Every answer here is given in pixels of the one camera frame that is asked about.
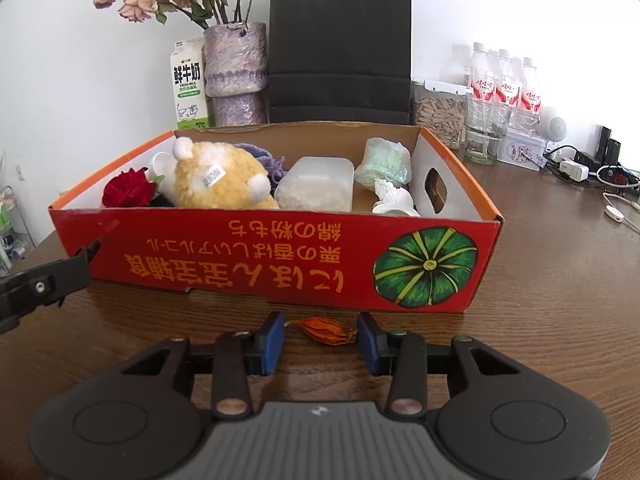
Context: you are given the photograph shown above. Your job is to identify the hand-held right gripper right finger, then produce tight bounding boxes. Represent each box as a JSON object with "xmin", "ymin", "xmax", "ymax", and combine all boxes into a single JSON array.
[{"xmin": 356, "ymin": 311, "xmax": 523, "ymax": 420}]

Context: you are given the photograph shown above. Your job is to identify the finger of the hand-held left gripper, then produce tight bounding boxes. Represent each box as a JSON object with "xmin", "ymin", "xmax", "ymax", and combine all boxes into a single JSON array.
[{"xmin": 0, "ymin": 239, "xmax": 104, "ymax": 322}]

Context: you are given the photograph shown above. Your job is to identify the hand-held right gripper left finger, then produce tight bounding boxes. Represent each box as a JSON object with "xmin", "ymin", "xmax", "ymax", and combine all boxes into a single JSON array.
[{"xmin": 120, "ymin": 311, "xmax": 285, "ymax": 421}]

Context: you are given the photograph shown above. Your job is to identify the orange dried leaf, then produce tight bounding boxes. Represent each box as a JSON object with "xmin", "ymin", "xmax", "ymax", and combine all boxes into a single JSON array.
[{"xmin": 285, "ymin": 317, "xmax": 358, "ymax": 347}]

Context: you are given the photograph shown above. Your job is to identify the red cardboard box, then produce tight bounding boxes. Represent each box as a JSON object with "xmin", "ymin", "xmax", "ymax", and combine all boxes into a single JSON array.
[{"xmin": 48, "ymin": 121, "xmax": 505, "ymax": 314}]

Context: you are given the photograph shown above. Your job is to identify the red artificial rose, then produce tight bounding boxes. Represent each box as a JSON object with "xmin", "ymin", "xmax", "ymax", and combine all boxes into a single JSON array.
[{"xmin": 101, "ymin": 168, "xmax": 158, "ymax": 208}]

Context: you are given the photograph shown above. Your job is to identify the white tissue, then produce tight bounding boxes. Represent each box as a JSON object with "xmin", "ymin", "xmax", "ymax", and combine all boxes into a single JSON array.
[{"xmin": 372, "ymin": 177, "xmax": 422, "ymax": 217}]

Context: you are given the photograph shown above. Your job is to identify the translucent plastic box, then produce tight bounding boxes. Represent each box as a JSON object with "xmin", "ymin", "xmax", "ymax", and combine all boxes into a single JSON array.
[{"xmin": 272, "ymin": 156, "xmax": 355, "ymax": 212}]

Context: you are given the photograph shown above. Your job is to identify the purple knit cloth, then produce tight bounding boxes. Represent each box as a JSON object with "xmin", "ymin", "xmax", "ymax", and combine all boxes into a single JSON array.
[{"xmin": 235, "ymin": 142, "xmax": 288, "ymax": 186}]

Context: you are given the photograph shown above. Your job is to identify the iridescent plastic wrap bundle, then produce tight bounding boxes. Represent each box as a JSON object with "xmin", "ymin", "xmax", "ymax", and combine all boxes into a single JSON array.
[{"xmin": 354, "ymin": 137, "xmax": 413, "ymax": 193}]

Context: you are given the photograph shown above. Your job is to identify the clear container of seeds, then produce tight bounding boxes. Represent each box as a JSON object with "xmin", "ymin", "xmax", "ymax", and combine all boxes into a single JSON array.
[{"xmin": 410, "ymin": 79, "xmax": 473, "ymax": 150}]

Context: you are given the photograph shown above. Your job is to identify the yellow plush toy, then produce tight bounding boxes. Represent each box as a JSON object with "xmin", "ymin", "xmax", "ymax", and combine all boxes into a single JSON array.
[{"xmin": 162, "ymin": 137, "xmax": 281, "ymax": 210}]

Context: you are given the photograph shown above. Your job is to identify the clear drinking glass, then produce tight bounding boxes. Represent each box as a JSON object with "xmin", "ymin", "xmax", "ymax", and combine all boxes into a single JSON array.
[{"xmin": 463, "ymin": 95, "xmax": 512, "ymax": 167}]

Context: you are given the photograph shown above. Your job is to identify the white green milk carton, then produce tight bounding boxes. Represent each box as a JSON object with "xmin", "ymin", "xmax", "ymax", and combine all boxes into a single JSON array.
[{"xmin": 171, "ymin": 37, "xmax": 208, "ymax": 131}]

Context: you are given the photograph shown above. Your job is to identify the white patterned tin box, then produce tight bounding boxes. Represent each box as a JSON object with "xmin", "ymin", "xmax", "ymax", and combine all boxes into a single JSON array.
[{"xmin": 502, "ymin": 127, "xmax": 548, "ymax": 172}]

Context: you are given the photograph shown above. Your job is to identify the white charger plug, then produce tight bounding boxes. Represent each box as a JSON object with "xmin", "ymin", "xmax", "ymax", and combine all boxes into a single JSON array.
[{"xmin": 558, "ymin": 159, "xmax": 591, "ymax": 182}]

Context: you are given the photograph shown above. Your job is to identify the purple textured vase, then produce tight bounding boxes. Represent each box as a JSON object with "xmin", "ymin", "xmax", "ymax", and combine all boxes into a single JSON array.
[{"xmin": 203, "ymin": 21, "xmax": 269, "ymax": 127}]

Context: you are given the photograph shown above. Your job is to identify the white round desk fan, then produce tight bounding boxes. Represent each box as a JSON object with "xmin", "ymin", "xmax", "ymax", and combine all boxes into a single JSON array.
[{"xmin": 537, "ymin": 106, "xmax": 568, "ymax": 142}]

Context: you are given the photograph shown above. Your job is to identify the black electronic gadget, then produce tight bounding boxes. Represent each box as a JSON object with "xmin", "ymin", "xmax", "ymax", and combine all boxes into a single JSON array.
[{"xmin": 597, "ymin": 165, "xmax": 633, "ymax": 188}]

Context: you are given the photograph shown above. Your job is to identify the black paper bag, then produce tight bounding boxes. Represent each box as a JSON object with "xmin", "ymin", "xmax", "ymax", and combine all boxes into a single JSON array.
[{"xmin": 268, "ymin": 0, "xmax": 413, "ymax": 126}]

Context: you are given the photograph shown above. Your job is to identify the metal wire rack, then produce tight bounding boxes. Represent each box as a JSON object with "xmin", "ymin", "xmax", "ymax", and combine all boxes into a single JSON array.
[{"xmin": 0, "ymin": 185, "xmax": 37, "ymax": 273}]

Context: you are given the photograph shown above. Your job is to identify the white charger puck with cable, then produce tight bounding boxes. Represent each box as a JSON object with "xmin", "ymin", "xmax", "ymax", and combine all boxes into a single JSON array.
[{"xmin": 602, "ymin": 190, "xmax": 640, "ymax": 233}]

